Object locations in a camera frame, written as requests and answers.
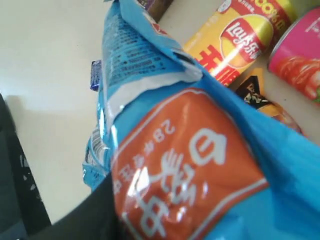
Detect dark purple drink carton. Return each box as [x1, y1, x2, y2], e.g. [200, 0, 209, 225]
[137, 0, 173, 23]

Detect orange instant noodle packet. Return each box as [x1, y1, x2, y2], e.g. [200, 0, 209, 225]
[228, 67, 307, 137]

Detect blue white milk carton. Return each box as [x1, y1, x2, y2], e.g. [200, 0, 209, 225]
[90, 60, 102, 92]

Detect pink Lays chip can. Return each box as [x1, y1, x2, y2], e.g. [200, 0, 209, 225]
[267, 6, 320, 104]

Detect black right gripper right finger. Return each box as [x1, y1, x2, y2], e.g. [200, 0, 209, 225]
[27, 173, 127, 240]

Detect yellow Lays chip can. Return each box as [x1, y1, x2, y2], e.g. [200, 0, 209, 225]
[184, 0, 297, 86]

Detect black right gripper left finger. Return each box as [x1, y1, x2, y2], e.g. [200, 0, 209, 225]
[0, 99, 51, 240]

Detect blue instant noodle packet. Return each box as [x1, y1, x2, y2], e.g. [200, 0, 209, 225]
[83, 0, 320, 240]

